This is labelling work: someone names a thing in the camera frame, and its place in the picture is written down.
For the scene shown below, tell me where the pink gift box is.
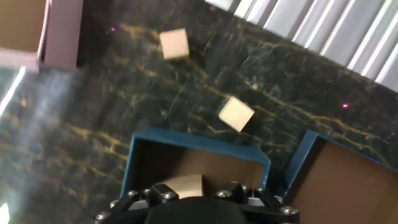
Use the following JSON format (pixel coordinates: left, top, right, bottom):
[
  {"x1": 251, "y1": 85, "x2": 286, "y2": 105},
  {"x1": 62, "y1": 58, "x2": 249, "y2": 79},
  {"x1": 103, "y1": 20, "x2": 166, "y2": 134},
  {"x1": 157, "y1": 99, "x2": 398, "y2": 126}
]
[{"x1": 0, "y1": 0, "x2": 85, "y2": 73}]

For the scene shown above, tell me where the large wooden block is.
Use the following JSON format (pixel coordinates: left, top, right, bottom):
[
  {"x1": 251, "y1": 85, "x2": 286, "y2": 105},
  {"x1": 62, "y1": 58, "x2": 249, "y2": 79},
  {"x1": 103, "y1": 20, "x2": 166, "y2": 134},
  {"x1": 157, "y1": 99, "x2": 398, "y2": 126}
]
[{"x1": 157, "y1": 174, "x2": 205, "y2": 200}]

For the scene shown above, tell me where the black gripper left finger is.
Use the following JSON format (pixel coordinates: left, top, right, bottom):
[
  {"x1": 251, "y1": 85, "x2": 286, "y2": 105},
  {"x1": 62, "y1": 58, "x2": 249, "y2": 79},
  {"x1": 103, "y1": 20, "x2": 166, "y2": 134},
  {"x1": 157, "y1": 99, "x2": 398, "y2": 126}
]
[{"x1": 93, "y1": 183, "x2": 180, "y2": 224}]

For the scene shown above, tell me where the small wooden cube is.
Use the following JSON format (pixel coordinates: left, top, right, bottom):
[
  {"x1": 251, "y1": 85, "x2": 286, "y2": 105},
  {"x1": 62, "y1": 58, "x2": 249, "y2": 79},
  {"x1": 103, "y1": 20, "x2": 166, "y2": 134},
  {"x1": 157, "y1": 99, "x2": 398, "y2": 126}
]
[
  {"x1": 159, "y1": 27, "x2": 190, "y2": 61},
  {"x1": 218, "y1": 95, "x2": 256, "y2": 133}
]

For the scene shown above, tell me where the dark blue gift box lid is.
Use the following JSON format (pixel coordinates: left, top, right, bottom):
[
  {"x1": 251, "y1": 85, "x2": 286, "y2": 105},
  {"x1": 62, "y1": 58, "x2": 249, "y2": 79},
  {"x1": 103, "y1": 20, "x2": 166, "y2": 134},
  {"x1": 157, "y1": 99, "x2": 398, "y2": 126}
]
[{"x1": 278, "y1": 129, "x2": 398, "y2": 224}]

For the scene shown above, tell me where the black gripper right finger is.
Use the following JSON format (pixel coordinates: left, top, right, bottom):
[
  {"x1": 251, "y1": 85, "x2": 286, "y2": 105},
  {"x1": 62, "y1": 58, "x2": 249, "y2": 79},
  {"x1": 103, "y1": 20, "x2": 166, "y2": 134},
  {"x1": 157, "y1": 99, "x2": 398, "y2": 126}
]
[{"x1": 213, "y1": 181, "x2": 300, "y2": 224}]

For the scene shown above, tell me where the dark blue gift box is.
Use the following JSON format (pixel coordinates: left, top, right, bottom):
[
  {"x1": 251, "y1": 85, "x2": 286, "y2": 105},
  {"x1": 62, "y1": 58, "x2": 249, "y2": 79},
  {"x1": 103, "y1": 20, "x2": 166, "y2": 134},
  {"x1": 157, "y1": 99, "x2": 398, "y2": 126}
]
[{"x1": 119, "y1": 126, "x2": 271, "y2": 203}]

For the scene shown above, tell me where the black marbled table mat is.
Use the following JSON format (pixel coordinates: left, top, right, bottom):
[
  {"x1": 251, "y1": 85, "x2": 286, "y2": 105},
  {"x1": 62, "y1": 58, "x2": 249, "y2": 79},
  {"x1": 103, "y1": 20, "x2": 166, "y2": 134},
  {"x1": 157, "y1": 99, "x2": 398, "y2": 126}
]
[{"x1": 0, "y1": 0, "x2": 398, "y2": 224}]

